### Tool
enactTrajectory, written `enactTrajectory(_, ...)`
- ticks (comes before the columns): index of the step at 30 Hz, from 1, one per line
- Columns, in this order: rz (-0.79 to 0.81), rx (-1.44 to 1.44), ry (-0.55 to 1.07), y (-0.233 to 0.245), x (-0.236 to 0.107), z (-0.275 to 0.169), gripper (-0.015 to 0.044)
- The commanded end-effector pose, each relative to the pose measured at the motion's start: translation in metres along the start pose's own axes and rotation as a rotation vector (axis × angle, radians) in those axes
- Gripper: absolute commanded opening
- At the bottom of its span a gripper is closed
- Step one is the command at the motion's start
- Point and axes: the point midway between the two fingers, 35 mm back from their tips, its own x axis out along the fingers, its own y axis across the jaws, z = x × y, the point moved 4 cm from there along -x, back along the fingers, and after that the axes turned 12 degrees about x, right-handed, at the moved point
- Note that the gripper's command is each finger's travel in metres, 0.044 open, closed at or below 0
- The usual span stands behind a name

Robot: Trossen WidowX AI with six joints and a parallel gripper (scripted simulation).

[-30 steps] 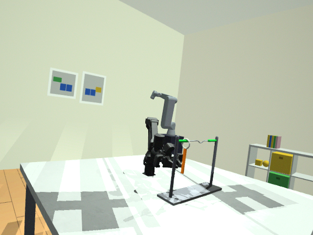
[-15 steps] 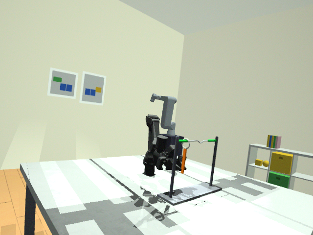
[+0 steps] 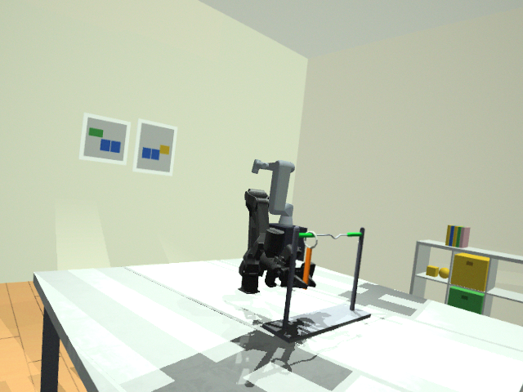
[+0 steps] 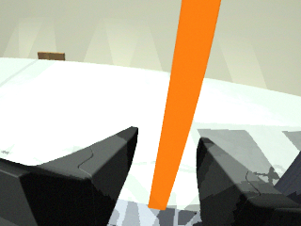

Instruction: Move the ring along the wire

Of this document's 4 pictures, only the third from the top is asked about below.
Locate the orange handle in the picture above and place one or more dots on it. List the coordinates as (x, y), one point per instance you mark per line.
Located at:
(308, 257)

